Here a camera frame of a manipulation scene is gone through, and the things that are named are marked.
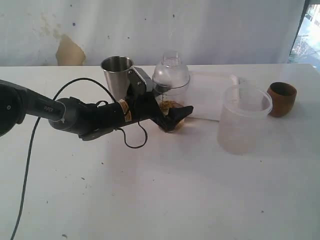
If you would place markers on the clear shaker lid dome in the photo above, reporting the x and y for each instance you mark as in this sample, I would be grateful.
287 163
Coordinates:
171 72

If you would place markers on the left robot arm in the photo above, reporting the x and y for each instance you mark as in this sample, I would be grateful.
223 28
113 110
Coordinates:
87 120

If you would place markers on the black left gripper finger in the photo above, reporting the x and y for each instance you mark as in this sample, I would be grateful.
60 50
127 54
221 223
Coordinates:
176 115

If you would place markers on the clear graduated shaker cup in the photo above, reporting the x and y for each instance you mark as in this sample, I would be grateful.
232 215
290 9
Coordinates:
166 94

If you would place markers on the white rectangular tray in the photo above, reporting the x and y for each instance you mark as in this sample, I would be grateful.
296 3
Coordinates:
205 93

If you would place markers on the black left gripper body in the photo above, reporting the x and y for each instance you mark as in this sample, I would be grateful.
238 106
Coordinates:
145 107

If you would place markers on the translucent plastic container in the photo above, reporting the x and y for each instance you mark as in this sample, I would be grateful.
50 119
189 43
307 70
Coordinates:
242 120

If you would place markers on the stainless steel cup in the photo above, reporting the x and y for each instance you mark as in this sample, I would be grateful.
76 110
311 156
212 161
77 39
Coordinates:
116 70

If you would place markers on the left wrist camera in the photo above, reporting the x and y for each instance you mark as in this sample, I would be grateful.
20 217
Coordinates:
140 81

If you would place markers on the brown wooden cup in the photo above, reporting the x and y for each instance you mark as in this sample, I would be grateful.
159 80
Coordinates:
283 97

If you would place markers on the window frame dark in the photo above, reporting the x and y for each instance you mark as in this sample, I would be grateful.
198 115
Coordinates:
302 16

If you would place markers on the fruit pieces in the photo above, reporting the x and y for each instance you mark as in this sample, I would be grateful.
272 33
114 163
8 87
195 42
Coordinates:
166 105

